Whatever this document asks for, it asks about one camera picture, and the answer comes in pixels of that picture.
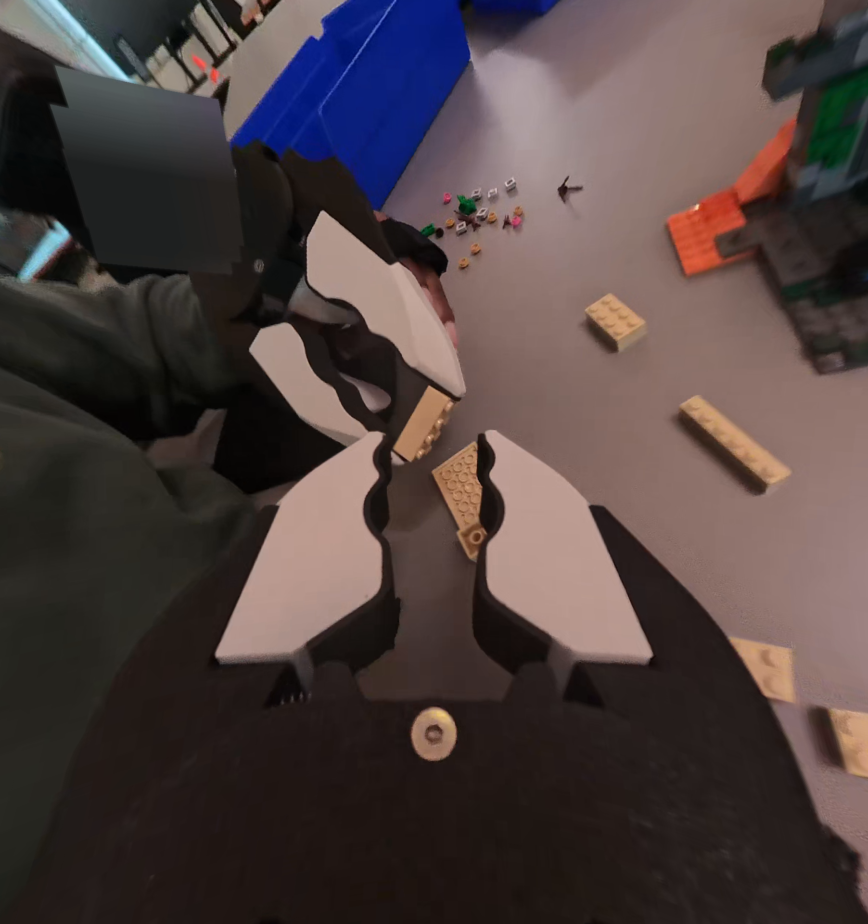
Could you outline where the black quilted seat cushion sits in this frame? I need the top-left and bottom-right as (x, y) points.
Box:
(210, 404), (366, 495)

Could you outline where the person's dark green hoodie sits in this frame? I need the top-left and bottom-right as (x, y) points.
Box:
(0, 354), (283, 924)

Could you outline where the tan two-by-two brick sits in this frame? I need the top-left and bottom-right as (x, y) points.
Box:
(730, 637), (797, 703)
(809, 706), (868, 782)

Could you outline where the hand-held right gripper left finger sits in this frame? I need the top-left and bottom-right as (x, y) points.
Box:
(214, 432), (402, 684)

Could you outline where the grey desk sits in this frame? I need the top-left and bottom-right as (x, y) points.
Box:
(221, 0), (868, 889)

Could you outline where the long narrow tan brick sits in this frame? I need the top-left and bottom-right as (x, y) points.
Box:
(678, 395), (793, 496)

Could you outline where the grey green brick-built model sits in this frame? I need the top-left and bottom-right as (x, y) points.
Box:
(666, 0), (868, 376)

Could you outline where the pile of tiny brick pieces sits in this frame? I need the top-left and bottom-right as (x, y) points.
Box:
(420, 175), (527, 273)

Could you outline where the person's left forearm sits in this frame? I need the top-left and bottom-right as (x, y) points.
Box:
(0, 270), (269, 441)

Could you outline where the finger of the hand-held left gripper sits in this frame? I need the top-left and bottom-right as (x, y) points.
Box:
(248, 321), (400, 446)
(304, 211), (468, 399)

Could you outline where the large tan brick plate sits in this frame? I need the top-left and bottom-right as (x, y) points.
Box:
(432, 441), (489, 537)

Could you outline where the tan two-by-four brick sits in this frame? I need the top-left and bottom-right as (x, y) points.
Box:
(393, 385), (458, 464)
(584, 292), (649, 353)

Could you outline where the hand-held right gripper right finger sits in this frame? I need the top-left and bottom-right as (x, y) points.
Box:
(472, 430), (655, 688)

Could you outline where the person's left hand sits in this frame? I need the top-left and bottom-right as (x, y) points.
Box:
(405, 263), (461, 351)

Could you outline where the blue plastic bin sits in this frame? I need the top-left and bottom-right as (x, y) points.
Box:
(230, 0), (472, 212)

